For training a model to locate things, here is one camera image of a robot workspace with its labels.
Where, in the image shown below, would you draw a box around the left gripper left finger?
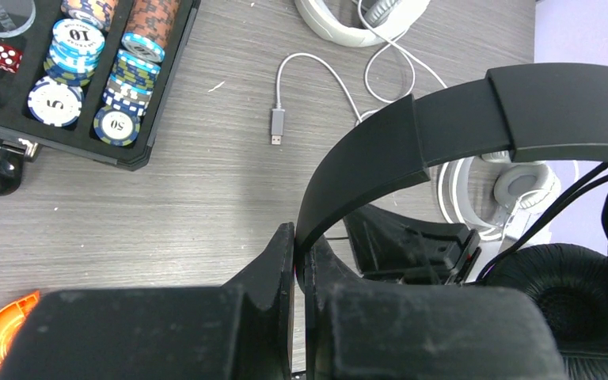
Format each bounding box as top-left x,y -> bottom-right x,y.
0,223 -> 295,379

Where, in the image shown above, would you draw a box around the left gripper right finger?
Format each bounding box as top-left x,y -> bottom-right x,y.
303,239 -> 567,379

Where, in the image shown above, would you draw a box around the black wired headphones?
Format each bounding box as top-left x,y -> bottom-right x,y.
294,63 -> 608,379

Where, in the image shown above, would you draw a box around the white grey headphones at right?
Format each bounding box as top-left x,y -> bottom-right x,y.
436,150 -> 563,242

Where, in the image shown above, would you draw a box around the black poker chip case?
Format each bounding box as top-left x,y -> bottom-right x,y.
0,1 -> 200,196

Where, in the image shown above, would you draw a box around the white headphones at back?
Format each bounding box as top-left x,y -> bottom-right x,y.
270,0 -> 447,146

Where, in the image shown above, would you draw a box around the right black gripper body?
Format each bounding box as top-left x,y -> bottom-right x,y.
343,204 -> 481,285

